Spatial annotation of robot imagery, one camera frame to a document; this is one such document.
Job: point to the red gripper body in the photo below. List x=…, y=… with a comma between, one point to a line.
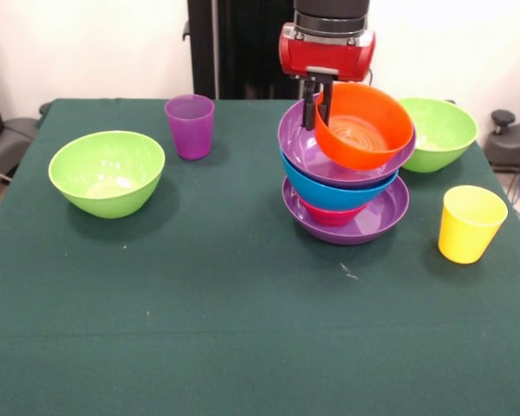
x=327, y=56

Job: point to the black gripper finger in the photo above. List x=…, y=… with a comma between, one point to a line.
x=307, y=106
x=326, y=102

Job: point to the purple plastic bowl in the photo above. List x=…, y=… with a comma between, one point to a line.
x=299, y=143
x=381, y=216

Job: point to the orange ribbed plastic bowl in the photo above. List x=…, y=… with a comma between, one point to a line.
x=364, y=130

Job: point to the deep blue plastic bowl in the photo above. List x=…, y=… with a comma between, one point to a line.
x=329, y=195

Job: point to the small pink plastic bowl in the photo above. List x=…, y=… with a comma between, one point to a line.
x=329, y=215

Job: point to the green plastic bowl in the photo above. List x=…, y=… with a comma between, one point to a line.
x=106, y=173
x=446, y=130

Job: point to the purple plastic cup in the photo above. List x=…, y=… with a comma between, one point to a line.
x=190, y=134

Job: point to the black stand foot with knob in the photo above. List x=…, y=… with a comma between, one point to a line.
x=511, y=143

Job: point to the yellow plastic cup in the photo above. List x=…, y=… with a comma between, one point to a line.
x=468, y=229

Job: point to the dark green tablecloth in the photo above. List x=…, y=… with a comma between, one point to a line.
x=199, y=368

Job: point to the grey stand foot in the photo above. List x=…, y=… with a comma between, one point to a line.
x=8, y=143

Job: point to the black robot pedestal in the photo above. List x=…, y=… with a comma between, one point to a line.
x=238, y=43

